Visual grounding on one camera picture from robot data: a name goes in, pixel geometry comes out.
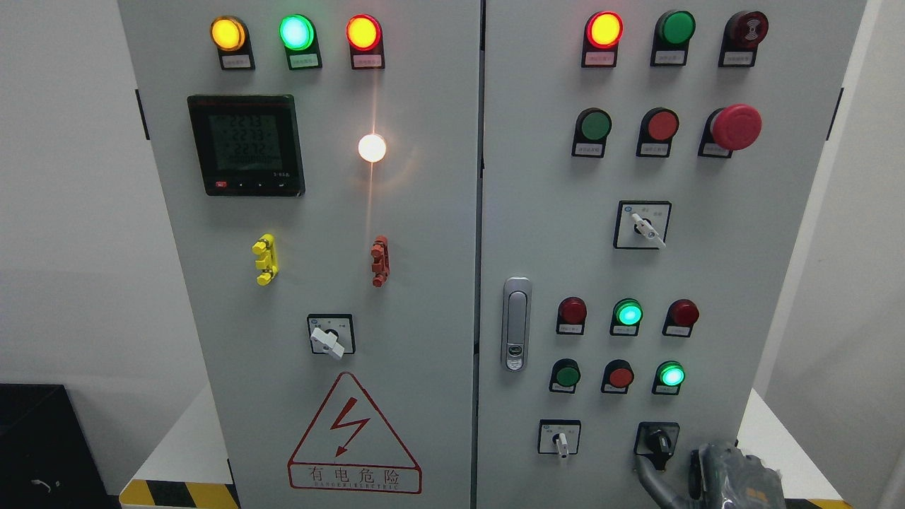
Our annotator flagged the black rotary knob switch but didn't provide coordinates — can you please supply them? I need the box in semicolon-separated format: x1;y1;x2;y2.
633;421;681;472

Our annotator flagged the red terminal connector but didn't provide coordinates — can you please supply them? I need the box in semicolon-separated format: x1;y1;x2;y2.
370;235;390;288

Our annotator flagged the dark red lamp left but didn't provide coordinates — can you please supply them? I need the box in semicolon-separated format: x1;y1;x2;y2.
556;296;588;335

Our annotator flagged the white lit indicator lamp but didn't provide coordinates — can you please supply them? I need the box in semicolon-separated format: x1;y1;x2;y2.
358;133;387;163

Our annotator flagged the grey cabinet left door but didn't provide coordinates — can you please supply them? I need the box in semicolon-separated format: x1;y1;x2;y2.
119;1;481;508

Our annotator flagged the grey cabinet door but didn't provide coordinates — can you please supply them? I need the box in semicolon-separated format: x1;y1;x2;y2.
119;1;481;508
476;1;866;508

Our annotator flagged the green push button lower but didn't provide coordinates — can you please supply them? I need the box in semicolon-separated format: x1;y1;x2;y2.
547;358;581;394

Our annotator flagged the green push button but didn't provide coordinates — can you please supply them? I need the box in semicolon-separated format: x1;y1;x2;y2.
571;107;613;158
547;358;581;394

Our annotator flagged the green lit lamp middle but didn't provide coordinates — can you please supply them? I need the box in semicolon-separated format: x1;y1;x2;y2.
609;298;643;337

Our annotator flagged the yellow terminal connector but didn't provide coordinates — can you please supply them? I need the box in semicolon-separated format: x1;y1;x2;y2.
252;234;280;286

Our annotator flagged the green push button upper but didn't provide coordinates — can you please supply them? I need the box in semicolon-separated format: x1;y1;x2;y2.
571;107;613;158

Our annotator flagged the red push button lower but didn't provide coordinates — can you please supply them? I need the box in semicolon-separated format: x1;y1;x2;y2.
600;360;634;395

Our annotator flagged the red push button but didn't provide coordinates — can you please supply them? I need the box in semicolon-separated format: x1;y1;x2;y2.
600;360;634;395
636;107;681;158

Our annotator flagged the grey cabinet right door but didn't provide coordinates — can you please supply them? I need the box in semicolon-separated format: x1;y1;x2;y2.
476;1;866;508

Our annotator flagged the red electric hazard warning sticker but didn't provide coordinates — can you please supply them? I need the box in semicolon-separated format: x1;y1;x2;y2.
287;371;421;495

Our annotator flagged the black digital power meter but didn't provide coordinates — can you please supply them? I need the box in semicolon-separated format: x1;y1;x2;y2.
187;94;306;197

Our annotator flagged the red lamp right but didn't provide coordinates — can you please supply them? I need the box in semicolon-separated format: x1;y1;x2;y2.
662;299;699;338

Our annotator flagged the red-rimmed lit indicator lamp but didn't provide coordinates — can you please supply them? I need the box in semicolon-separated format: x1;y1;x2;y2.
346;13;385;70

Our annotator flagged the red push button upper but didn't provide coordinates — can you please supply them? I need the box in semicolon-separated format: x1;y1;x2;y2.
636;107;681;158

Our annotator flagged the green lamp lower right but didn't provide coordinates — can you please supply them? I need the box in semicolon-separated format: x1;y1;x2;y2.
652;361;686;395

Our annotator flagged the red lit lamp right door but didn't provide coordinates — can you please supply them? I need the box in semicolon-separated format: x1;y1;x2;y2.
580;11;624;68

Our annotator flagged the green lit indicator lamp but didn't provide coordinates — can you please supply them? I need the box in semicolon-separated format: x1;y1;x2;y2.
279;13;322;70

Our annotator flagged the red emergency stop button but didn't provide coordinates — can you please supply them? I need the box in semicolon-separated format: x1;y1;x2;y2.
698;103;762;158

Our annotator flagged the yellow indicator lamp top left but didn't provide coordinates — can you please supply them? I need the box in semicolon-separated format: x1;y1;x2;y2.
210;16;255;71

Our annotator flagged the green unlit indicator lamp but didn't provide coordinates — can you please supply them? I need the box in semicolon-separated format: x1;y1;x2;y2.
650;10;697;67

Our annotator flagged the white platform with hazard stripes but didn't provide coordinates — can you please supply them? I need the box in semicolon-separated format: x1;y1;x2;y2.
119;386;850;508

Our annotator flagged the dark red buzzer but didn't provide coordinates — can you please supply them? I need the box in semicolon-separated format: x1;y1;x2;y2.
718;11;769;68

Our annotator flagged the black box lower left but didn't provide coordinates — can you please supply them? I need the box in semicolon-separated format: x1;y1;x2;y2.
1;383;116;508

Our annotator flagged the silver door handle lock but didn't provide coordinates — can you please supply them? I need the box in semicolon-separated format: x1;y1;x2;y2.
501;277;532;373

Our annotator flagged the white lever selector switch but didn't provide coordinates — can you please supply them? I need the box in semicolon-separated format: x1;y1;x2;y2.
307;315;356;360

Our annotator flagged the white lever changeover switch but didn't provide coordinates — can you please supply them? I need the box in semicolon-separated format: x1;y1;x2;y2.
613;200;672;250

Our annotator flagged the small white lever switch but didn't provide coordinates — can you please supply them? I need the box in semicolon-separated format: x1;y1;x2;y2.
537;419;582;464

